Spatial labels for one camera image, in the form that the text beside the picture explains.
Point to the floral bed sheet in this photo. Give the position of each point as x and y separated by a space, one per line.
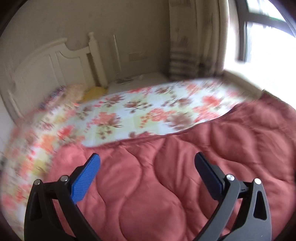
147 111

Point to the yellow cloth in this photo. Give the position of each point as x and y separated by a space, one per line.
94 93

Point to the beige wall socket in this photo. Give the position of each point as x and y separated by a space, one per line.
137 56

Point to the beige patterned pillow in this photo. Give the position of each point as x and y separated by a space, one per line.
73 94

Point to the slim metal lamp pole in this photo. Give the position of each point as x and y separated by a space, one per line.
117 56

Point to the white bedside table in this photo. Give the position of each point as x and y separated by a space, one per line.
140 81

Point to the patterned cream curtain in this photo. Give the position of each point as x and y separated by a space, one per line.
198 36

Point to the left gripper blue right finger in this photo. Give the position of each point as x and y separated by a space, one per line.
253 221

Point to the embroidered decorative pillow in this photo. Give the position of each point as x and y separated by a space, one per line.
53 98

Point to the white wooden headboard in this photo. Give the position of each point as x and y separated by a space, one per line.
51 66

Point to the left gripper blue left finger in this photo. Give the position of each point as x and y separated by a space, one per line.
41 219

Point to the pink quilted jacket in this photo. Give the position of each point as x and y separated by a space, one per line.
149 189

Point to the dark framed window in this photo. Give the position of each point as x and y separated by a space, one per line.
265 32

